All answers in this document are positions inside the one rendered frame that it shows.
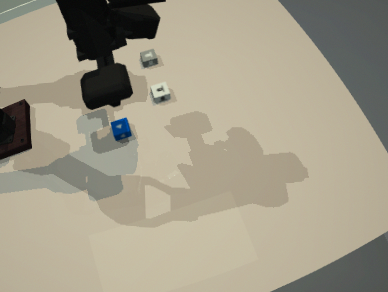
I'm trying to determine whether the blue block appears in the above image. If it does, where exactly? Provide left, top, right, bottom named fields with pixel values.
left=111, top=118, right=132, bottom=141

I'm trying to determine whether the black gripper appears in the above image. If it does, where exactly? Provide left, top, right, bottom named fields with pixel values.
left=64, top=1, right=133, bottom=110

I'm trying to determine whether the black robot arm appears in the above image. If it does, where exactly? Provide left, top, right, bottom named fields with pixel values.
left=0, top=0, right=166, bottom=145

